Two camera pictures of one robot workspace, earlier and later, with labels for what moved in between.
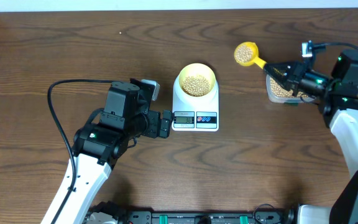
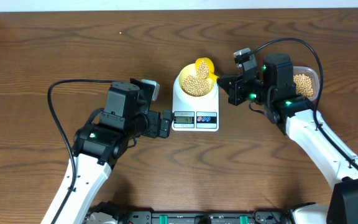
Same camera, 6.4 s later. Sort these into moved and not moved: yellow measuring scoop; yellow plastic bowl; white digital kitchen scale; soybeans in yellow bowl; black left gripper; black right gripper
Moved: yellow measuring scoop; black right gripper
Not moved: yellow plastic bowl; white digital kitchen scale; black left gripper; soybeans in yellow bowl
